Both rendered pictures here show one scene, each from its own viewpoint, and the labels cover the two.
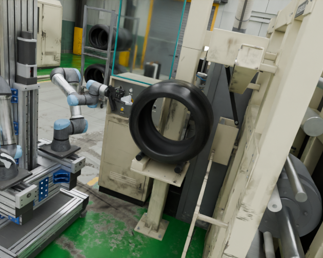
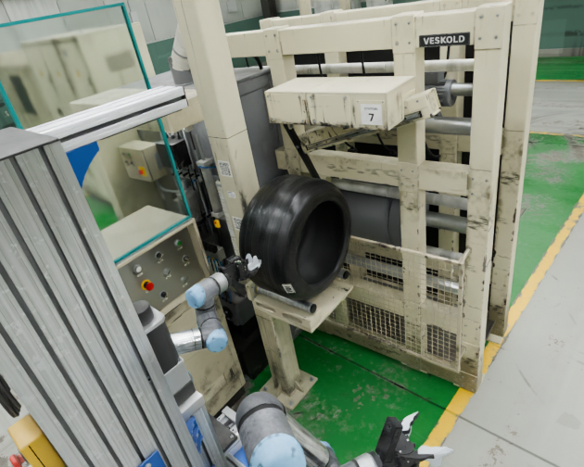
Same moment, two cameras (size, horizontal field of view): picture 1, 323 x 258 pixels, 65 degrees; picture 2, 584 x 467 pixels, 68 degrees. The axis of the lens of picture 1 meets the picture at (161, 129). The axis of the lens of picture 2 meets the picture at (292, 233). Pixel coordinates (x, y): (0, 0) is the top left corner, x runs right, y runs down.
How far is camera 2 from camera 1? 173 cm
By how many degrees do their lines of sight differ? 54
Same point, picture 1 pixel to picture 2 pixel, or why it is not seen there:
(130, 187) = (222, 389)
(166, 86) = (303, 196)
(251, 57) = (433, 102)
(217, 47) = (391, 110)
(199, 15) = (227, 82)
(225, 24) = not seen: outside the picture
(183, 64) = (240, 161)
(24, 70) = (182, 372)
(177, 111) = not seen: hidden behind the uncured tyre
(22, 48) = (161, 341)
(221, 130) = not seen: hidden behind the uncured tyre
